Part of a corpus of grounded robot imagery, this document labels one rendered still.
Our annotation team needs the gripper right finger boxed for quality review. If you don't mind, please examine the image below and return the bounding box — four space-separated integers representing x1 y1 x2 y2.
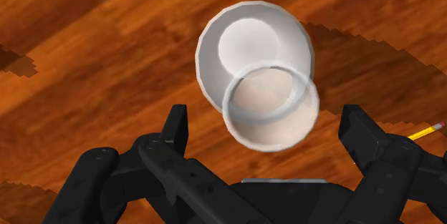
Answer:
335 104 447 224

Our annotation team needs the white bowl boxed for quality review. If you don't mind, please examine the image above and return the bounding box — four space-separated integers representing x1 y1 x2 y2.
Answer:
194 0 316 115

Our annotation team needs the yellow pencil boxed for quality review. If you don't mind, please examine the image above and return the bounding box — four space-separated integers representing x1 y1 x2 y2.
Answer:
407 122 446 142

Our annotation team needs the clear glass cup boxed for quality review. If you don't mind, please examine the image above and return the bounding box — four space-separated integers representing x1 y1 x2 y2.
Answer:
221 62 321 153

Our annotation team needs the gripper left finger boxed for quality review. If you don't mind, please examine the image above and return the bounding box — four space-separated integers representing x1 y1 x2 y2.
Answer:
42 104 273 224

